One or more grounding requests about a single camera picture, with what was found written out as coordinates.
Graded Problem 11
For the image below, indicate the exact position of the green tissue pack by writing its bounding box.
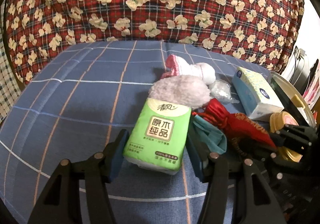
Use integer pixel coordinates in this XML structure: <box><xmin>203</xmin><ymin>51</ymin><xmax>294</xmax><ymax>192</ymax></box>
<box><xmin>123</xmin><ymin>98</ymin><xmax>191</xmax><ymax>175</ymax></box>

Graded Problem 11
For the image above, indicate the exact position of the pink white paper bag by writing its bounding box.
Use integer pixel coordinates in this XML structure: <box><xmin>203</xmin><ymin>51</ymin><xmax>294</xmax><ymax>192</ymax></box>
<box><xmin>303</xmin><ymin>59</ymin><xmax>319</xmax><ymax>110</ymax></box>

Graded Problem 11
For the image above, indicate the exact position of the round yellow pink tin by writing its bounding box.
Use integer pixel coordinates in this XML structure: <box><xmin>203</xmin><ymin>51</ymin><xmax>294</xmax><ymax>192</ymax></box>
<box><xmin>269</xmin><ymin>110</ymin><xmax>304</xmax><ymax>163</ymax></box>

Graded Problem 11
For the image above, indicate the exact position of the teal cloth piece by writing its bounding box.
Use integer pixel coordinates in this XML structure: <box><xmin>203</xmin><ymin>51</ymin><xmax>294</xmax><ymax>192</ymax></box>
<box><xmin>190</xmin><ymin>115</ymin><xmax>227</xmax><ymax>155</ymax></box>

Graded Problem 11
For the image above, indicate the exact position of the round white metal basin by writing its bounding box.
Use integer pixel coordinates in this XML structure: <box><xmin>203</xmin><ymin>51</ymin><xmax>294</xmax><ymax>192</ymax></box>
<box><xmin>267</xmin><ymin>72</ymin><xmax>316</xmax><ymax>128</ymax></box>

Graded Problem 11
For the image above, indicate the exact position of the red satin pouch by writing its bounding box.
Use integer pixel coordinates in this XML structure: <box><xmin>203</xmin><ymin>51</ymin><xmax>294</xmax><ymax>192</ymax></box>
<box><xmin>192</xmin><ymin>98</ymin><xmax>277</xmax><ymax>149</ymax></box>

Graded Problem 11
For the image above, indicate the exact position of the fluffy pale pink plush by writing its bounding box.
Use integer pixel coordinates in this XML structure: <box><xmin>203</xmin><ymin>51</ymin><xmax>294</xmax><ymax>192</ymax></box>
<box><xmin>148</xmin><ymin>75</ymin><xmax>212</xmax><ymax>109</ymax></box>

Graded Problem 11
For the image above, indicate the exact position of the black wall cable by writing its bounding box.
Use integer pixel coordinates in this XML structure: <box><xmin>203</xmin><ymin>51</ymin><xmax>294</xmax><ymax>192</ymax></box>
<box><xmin>287</xmin><ymin>56</ymin><xmax>301</xmax><ymax>82</ymax></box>

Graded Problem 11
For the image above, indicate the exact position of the green white checked cloth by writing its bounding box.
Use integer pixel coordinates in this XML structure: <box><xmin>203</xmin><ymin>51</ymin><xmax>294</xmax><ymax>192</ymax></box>
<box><xmin>0</xmin><ymin>2</ymin><xmax>21</xmax><ymax>123</ymax></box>

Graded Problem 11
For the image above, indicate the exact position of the white wall charger plug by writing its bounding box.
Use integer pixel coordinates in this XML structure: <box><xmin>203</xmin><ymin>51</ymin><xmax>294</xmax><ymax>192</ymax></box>
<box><xmin>293</xmin><ymin>46</ymin><xmax>305</xmax><ymax>60</ymax></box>

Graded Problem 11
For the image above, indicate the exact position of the blue checked bed sheet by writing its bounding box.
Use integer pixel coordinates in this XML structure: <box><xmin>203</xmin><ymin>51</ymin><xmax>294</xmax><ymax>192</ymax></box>
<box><xmin>1</xmin><ymin>41</ymin><xmax>270</xmax><ymax>223</ymax></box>

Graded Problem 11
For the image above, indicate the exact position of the clear plastic cotton bag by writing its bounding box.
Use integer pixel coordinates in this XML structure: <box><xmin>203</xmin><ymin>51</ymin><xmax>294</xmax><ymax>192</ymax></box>
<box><xmin>208</xmin><ymin>79</ymin><xmax>240</xmax><ymax>104</ymax></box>

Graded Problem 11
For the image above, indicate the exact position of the red plaid bear quilt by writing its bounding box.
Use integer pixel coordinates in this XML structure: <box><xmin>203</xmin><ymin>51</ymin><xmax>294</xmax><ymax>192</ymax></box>
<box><xmin>4</xmin><ymin>0</ymin><xmax>304</xmax><ymax>84</ymax></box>

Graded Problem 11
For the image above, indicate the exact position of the yellow patterned tissue box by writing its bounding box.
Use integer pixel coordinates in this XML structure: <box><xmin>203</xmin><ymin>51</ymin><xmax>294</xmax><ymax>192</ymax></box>
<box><xmin>232</xmin><ymin>67</ymin><xmax>284</xmax><ymax>122</ymax></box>

